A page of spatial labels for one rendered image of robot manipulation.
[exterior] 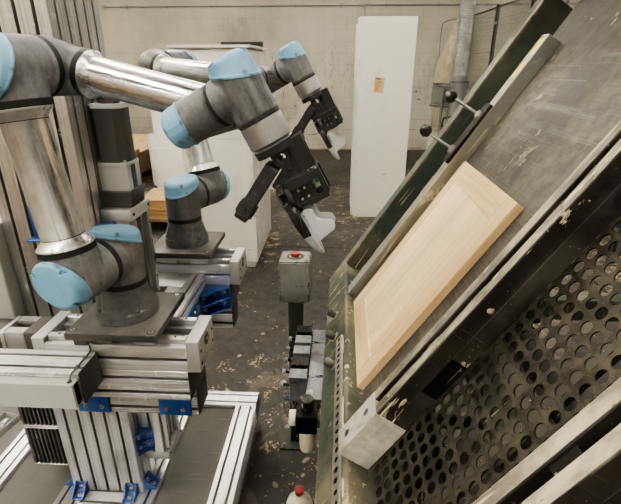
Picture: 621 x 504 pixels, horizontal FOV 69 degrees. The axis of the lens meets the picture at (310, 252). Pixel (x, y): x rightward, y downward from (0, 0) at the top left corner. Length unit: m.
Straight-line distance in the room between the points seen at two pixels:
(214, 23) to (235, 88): 8.96
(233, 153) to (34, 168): 2.74
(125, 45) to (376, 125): 6.38
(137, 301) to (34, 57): 0.56
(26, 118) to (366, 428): 0.86
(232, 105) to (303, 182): 0.16
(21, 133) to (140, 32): 9.16
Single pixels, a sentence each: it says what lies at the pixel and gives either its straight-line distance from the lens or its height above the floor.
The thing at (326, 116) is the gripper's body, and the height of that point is 1.48.
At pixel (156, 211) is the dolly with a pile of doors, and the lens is 5.07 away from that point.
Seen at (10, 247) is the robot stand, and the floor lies 1.16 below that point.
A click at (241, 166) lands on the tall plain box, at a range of 3.67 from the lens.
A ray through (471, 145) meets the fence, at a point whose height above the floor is 1.40.
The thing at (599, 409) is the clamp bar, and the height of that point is 1.31.
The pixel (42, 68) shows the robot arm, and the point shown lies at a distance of 1.04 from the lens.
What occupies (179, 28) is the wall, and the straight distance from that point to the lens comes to 9.88.
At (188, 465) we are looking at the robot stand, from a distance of 1.97.
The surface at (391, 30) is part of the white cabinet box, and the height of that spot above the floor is 1.92.
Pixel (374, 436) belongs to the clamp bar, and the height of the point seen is 0.97.
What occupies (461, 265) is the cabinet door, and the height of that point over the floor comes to 1.22.
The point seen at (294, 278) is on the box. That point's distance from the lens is 1.75.
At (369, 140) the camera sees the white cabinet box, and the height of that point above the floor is 0.86.
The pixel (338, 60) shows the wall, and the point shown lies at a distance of 9.39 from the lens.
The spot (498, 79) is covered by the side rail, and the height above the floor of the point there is 1.58.
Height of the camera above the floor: 1.63
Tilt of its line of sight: 23 degrees down
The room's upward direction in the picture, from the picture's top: straight up
